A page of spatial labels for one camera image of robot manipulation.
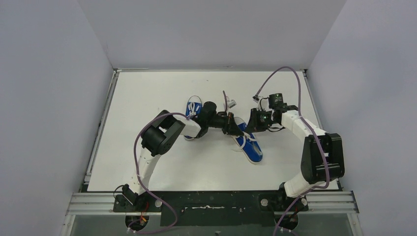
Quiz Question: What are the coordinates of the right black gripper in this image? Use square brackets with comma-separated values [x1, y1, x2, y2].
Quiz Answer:
[245, 108, 277, 134]

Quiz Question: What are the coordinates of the blue sneaker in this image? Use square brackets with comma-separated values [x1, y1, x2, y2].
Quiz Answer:
[184, 95, 203, 141]
[235, 117, 263, 164]

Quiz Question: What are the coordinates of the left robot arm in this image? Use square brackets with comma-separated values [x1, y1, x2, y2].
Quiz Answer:
[122, 101, 244, 210]

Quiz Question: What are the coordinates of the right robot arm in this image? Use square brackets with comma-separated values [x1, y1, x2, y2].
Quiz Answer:
[245, 93, 345, 210]

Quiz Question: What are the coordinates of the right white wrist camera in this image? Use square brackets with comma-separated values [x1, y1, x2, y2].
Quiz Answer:
[252, 95, 268, 111]

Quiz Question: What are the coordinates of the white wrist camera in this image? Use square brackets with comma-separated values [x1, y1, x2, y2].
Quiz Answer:
[252, 95, 268, 111]
[226, 99, 237, 109]

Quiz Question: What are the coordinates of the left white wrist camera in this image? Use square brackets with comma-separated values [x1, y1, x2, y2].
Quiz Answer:
[226, 99, 237, 109]

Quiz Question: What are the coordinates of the aluminium frame rail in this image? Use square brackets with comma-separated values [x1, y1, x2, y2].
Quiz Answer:
[66, 190, 359, 215]

